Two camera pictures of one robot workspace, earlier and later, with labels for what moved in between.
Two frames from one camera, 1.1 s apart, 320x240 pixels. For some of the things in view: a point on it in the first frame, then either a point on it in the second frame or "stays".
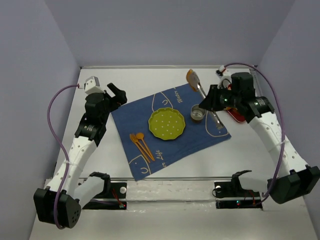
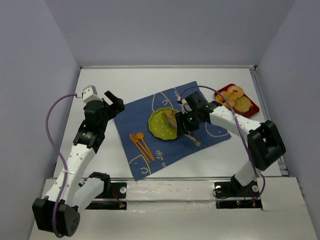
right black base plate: [231, 195] stays
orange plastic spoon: [140, 135] stays
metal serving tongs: [197, 83] -> [194, 140]
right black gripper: [215, 97] -> [186, 128]
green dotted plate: [166, 123] stays
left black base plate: [115, 198] stays
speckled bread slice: [192, 79] -> [170, 116]
